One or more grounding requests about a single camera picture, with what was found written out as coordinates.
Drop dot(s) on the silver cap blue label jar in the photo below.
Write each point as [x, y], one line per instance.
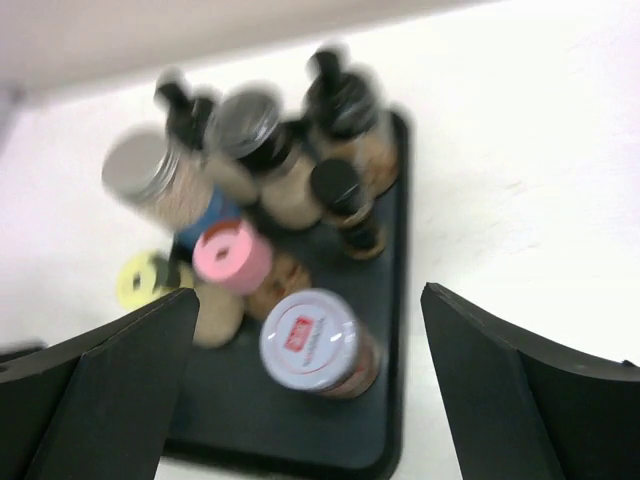
[158, 180]

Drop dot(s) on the small black cap spice jar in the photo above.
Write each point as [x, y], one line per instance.
[348, 207]

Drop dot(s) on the black cap brown spice bottle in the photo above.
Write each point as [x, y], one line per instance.
[348, 120]

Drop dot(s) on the black cap white powder bottle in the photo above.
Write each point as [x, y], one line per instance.
[188, 112]

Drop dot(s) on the pink cap spice jar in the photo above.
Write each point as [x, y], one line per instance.
[234, 255]

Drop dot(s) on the yellow cap spice jar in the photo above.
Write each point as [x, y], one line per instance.
[150, 275]

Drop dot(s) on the red label spice jar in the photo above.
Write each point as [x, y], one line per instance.
[313, 342]

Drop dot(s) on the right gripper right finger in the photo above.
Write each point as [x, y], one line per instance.
[520, 406]

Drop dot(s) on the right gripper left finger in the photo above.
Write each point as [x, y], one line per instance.
[98, 406]

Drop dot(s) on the black rectangular tray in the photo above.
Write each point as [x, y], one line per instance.
[231, 414]

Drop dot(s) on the grey grinder cap salt jar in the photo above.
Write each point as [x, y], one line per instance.
[247, 129]

